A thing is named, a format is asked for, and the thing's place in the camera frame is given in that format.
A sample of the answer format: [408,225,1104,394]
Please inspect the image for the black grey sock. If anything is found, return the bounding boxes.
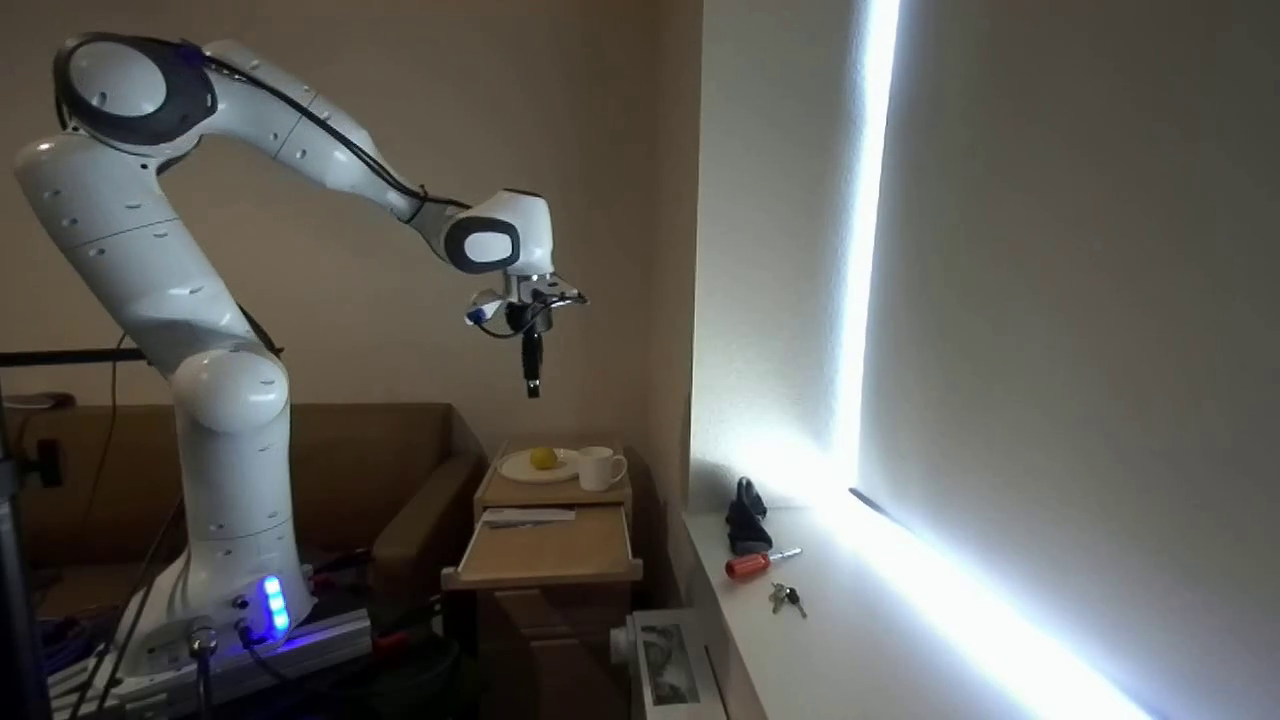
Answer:
[725,470,779,558]

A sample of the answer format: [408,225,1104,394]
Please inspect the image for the wooden side table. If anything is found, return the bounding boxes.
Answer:
[441,504,649,595]
[469,446,649,720]

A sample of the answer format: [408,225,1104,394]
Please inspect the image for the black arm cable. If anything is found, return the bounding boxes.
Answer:
[198,49,471,227]

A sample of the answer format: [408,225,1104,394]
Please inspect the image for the grey roller blind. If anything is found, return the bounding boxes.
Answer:
[857,0,1280,720]

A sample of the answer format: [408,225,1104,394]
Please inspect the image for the white remote control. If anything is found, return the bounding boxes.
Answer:
[479,504,579,527]

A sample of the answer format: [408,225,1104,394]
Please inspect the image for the white cup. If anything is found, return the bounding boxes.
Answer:
[577,444,634,496]

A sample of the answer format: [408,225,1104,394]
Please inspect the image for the metal keys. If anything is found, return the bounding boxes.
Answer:
[764,578,811,620]

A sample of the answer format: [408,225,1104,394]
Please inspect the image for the orange handled screwdriver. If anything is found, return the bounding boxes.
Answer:
[719,538,809,584]

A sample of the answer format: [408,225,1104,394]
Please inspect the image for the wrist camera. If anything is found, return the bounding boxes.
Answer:
[461,293,519,339]

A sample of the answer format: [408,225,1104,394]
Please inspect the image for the black tripod stand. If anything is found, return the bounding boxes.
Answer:
[0,343,150,720]

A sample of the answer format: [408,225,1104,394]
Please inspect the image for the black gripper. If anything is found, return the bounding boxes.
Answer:
[499,271,591,403]

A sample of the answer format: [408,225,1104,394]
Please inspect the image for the white plate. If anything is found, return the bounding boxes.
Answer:
[495,444,588,489]

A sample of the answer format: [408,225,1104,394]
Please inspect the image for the white windowsill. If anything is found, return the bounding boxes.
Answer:
[675,493,1170,720]

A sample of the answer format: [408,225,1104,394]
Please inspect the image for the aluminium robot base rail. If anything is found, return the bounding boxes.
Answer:
[45,563,379,720]

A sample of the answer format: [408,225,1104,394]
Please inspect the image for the brown leather armchair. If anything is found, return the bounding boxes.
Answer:
[20,400,491,620]

